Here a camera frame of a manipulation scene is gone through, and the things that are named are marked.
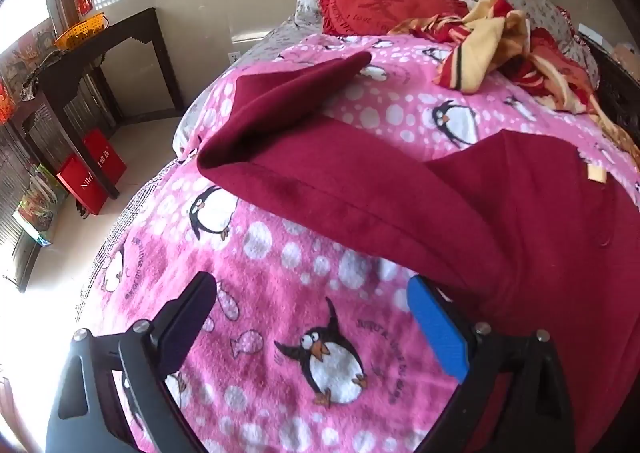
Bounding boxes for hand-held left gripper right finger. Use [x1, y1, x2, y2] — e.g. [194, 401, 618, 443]
[406, 275, 577, 453]

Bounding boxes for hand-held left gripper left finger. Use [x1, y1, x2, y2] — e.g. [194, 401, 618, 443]
[45, 271, 219, 453]

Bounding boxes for maroon fleece garment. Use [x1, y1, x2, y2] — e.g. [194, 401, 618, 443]
[197, 51, 640, 453]

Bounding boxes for pink penguin print blanket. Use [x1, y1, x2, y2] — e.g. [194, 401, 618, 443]
[75, 33, 640, 453]

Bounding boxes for red gift box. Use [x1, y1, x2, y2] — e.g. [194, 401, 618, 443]
[56, 153, 109, 216]
[82, 128, 127, 184]

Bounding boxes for colourful printed bags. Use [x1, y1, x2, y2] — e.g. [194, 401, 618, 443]
[12, 163, 69, 245]

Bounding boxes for dark wooden table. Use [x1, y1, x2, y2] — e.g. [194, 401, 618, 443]
[10, 8, 183, 201]

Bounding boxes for red and yellow striped blanket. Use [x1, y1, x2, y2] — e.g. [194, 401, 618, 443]
[387, 0, 640, 164]

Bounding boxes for orange plastic basket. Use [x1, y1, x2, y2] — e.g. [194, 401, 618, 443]
[54, 10, 111, 52]

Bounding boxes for colourful wall poster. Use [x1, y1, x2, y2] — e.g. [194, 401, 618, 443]
[0, 20, 57, 84]

